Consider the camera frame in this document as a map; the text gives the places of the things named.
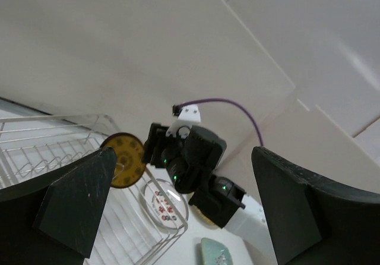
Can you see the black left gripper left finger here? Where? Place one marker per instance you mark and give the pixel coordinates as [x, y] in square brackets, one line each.
[54, 218]

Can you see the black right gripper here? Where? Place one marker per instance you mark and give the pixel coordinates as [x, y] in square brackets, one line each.
[161, 150]

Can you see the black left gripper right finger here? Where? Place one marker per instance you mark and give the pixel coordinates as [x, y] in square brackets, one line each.
[313, 219]

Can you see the woven bamboo round plate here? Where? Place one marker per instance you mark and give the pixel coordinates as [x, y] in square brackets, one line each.
[202, 218]

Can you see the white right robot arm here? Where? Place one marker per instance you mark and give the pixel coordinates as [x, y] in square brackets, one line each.
[190, 163]

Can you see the light green rectangular dish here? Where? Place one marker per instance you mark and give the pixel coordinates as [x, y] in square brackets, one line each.
[214, 253]

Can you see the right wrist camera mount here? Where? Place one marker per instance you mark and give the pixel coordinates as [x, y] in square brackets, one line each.
[186, 117]

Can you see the silver wire dish rack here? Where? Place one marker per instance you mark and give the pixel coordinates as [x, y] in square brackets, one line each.
[35, 145]

